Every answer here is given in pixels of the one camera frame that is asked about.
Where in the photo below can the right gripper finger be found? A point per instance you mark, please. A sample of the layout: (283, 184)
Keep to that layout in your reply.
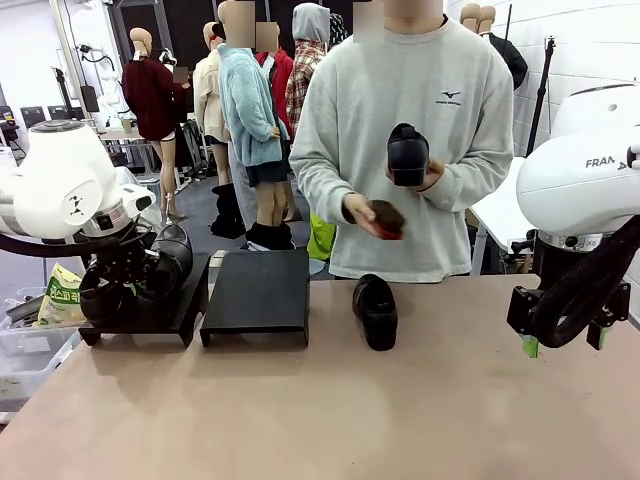
(612, 305)
(522, 310)

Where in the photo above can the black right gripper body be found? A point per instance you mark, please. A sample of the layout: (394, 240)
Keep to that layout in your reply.
(557, 267)

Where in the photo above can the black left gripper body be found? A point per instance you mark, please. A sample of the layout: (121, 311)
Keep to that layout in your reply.
(117, 265)

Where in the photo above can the red brown shoe brush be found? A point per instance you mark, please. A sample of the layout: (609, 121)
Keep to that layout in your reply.
(387, 220)

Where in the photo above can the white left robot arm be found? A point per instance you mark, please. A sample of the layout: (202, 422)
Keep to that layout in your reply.
(60, 170)

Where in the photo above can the person's right forearm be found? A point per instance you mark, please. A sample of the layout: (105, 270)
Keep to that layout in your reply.
(315, 185)

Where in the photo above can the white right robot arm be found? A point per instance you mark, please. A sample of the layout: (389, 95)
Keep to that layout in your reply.
(575, 190)

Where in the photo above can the person's left forearm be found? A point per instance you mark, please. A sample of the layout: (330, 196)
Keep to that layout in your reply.
(475, 185)

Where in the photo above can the black metal shoe stand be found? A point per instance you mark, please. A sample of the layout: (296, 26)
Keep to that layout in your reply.
(135, 334)
(260, 290)

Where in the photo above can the black tripod stand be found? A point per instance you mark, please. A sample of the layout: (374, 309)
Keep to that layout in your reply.
(545, 85)

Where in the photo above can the black light stand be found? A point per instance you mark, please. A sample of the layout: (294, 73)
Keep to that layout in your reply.
(61, 85)

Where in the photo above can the person's left hand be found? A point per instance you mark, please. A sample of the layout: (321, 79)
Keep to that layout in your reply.
(434, 175)

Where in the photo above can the person's right hand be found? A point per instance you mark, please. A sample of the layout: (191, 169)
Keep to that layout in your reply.
(357, 210)

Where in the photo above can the green yellow snack bag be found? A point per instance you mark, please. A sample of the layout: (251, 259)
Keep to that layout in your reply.
(62, 300)

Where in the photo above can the white side table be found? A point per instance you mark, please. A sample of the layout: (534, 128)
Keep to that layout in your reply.
(500, 210)

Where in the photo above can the clear plastic storage bin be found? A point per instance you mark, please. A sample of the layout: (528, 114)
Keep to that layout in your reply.
(30, 360)

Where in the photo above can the black office chair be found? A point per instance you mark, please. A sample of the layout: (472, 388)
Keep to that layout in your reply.
(35, 115)
(64, 112)

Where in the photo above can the maroon sweater mannequin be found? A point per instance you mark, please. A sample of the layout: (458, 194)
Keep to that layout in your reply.
(150, 100)

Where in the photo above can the black speaker box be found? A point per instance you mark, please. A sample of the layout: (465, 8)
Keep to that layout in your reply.
(88, 97)

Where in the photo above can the person in black clothes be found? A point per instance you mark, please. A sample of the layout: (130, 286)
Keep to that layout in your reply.
(188, 107)

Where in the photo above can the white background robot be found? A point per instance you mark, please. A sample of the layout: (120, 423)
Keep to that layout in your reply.
(107, 75)

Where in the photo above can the cream jacket mannequin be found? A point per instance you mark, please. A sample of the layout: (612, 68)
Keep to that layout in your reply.
(207, 95)

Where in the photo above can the neon yellow garment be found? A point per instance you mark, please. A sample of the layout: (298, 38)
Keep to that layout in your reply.
(320, 235)

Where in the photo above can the blue fleece mannequin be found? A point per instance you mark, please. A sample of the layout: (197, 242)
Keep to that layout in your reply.
(245, 110)

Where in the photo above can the black jacket mannequin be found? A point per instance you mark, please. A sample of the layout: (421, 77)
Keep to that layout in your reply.
(510, 60)

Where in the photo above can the silver metal pole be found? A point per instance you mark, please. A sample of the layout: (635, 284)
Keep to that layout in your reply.
(75, 55)

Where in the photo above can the red jacket mannequin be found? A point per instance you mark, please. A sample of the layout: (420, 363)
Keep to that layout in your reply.
(282, 80)

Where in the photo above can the person in grey sweatshirt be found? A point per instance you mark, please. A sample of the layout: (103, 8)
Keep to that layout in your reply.
(360, 100)

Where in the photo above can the grey hooded plaid mannequin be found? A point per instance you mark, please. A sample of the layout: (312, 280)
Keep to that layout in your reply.
(305, 75)

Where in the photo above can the white shirt mannequin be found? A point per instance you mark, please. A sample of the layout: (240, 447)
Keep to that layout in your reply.
(470, 15)

